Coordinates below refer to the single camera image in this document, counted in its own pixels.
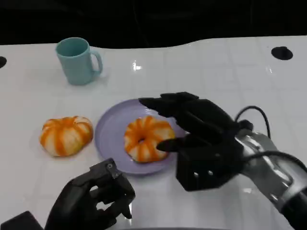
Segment orange white toy bread roll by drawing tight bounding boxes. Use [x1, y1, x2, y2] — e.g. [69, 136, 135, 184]
[39, 115, 94, 158]
[124, 115, 176, 164]

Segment lilac plate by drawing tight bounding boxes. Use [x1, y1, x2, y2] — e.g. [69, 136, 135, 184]
[94, 98, 187, 176]

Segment pale green mug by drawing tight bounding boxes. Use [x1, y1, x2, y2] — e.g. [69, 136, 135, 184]
[55, 37, 104, 86]

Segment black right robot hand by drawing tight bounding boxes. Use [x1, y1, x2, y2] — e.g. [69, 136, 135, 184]
[138, 91, 246, 192]

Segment black backdrop cloth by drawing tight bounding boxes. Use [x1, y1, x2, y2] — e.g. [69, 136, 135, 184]
[0, 0, 307, 48]

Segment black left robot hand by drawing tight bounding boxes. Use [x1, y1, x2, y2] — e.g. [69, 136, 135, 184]
[44, 158, 136, 230]

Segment black arm cable with plug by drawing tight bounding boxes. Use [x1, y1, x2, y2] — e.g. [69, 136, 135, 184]
[234, 105, 272, 139]

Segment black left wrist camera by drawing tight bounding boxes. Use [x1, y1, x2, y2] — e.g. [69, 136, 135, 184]
[0, 210, 45, 230]

